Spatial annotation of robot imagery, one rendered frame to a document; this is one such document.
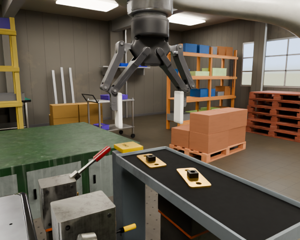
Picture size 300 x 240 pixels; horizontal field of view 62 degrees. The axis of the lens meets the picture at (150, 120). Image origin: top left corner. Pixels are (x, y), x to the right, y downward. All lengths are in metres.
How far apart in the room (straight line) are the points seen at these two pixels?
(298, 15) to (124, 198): 0.60
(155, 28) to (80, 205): 0.35
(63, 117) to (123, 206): 5.34
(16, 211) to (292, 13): 0.82
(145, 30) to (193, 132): 3.72
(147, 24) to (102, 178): 2.14
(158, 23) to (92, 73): 7.37
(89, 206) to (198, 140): 3.70
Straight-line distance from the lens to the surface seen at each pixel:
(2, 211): 0.78
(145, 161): 0.54
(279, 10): 0.67
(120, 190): 0.68
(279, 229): 0.36
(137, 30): 0.49
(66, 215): 0.47
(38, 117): 7.46
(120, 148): 0.65
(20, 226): 0.69
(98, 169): 2.47
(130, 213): 0.71
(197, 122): 4.09
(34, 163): 2.26
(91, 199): 0.51
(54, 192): 0.72
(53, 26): 7.62
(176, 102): 0.55
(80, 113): 6.03
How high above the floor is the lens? 1.34
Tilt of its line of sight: 10 degrees down
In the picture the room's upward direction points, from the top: straight up
